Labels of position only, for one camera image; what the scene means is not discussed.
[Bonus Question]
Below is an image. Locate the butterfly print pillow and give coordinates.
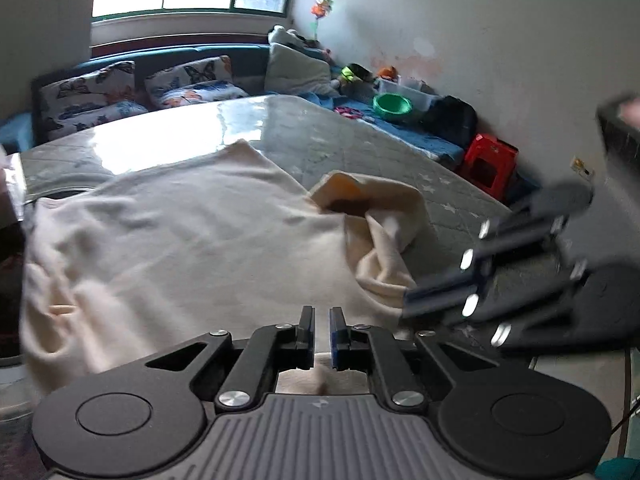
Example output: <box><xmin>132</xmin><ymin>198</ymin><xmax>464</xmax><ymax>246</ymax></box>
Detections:
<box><xmin>40</xmin><ymin>60</ymin><xmax>149</xmax><ymax>142</ymax></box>
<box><xmin>144</xmin><ymin>55</ymin><xmax>250</xmax><ymax>110</ymax></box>

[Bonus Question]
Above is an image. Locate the grey cushion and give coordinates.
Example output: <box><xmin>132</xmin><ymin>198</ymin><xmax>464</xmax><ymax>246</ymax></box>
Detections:
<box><xmin>264</xmin><ymin>42</ymin><xmax>341</xmax><ymax>97</ymax></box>

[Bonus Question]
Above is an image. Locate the cream knit garment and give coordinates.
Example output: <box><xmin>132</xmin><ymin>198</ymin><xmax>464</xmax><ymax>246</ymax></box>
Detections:
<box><xmin>20</xmin><ymin>139</ymin><xmax>432</xmax><ymax>397</ymax></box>

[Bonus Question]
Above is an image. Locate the blue sofa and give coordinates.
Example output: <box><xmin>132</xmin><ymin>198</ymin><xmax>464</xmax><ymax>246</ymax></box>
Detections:
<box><xmin>0</xmin><ymin>42</ymin><xmax>466</xmax><ymax>162</ymax></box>

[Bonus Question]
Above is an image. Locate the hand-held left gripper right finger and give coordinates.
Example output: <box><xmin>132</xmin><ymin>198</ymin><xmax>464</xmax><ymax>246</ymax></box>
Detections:
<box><xmin>328</xmin><ymin>306</ymin><xmax>532</xmax><ymax>409</ymax></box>

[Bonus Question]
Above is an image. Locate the clear plastic box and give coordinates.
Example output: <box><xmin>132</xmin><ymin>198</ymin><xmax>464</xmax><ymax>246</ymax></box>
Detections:
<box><xmin>375</xmin><ymin>76</ymin><xmax>441</xmax><ymax>111</ymax></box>

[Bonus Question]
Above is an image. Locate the black bag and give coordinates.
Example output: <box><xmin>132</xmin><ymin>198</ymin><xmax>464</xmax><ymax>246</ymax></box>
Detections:
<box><xmin>422</xmin><ymin>95</ymin><xmax>479</xmax><ymax>149</ymax></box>

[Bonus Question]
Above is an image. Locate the green bowl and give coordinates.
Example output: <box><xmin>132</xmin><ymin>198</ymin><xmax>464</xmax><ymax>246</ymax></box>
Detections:
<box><xmin>372</xmin><ymin>92</ymin><xmax>414</xmax><ymax>117</ymax></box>

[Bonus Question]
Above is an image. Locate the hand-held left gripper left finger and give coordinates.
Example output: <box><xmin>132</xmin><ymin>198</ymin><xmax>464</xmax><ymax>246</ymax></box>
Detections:
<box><xmin>145</xmin><ymin>305</ymin><xmax>316</xmax><ymax>412</ymax></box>

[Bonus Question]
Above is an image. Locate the red plastic stool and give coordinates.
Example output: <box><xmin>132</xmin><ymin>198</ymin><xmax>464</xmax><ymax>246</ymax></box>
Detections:
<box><xmin>459</xmin><ymin>133</ymin><xmax>520</xmax><ymax>198</ymax></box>

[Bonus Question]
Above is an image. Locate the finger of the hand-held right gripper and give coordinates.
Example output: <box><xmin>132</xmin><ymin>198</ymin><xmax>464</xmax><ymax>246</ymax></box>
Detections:
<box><xmin>401</xmin><ymin>259</ymin><xmax>592</xmax><ymax>352</ymax></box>
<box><xmin>459</xmin><ymin>181</ymin><xmax>597</xmax><ymax>275</ymax></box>

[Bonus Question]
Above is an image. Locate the white plush toy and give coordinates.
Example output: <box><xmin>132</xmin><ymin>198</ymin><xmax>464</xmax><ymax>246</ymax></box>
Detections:
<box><xmin>267</xmin><ymin>25</ymin><xmax>312</xmax><ymax>49</ymax></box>

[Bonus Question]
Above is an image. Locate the green and black toy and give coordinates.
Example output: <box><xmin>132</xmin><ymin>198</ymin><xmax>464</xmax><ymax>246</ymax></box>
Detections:
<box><xmin>340</xmin><ymin>63</ymin><xmax>376</xmax><ymax>86</ymax></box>

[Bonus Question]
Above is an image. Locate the orange artificial flower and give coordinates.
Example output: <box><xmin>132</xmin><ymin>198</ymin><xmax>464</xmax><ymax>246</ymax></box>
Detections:
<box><xmin>310</xmin><ymin>0</ymin><xmax>335</xmax><ymax>41</ymax></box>

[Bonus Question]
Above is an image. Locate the grey star quilted table cover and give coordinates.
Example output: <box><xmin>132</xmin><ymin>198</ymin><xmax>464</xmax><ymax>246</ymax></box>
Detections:
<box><xmin>20</xmin><ymin>94</ymin><xmax>568</xmax><ymax>356</ymax></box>

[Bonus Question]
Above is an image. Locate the black round hotplate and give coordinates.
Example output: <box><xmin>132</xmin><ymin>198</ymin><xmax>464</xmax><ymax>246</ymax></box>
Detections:
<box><xmin>35</xmin><ymin>186</ymin><xmax>96</xmax><ymax>202</ymax></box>

